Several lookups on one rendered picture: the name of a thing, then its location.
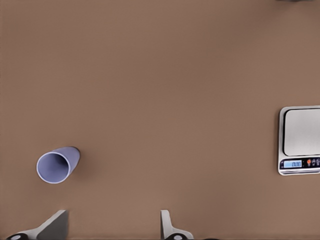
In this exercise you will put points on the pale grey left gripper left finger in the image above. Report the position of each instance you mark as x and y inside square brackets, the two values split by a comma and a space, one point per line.
[51, 226]

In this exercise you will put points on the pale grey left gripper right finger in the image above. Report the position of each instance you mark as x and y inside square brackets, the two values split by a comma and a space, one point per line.
[168, 227]

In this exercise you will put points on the lavender blue cup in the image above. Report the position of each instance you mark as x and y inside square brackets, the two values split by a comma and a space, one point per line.
[55, 165]

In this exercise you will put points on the silver digital kitchen scale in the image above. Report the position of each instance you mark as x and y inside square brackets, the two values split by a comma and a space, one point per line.
[301, 140]

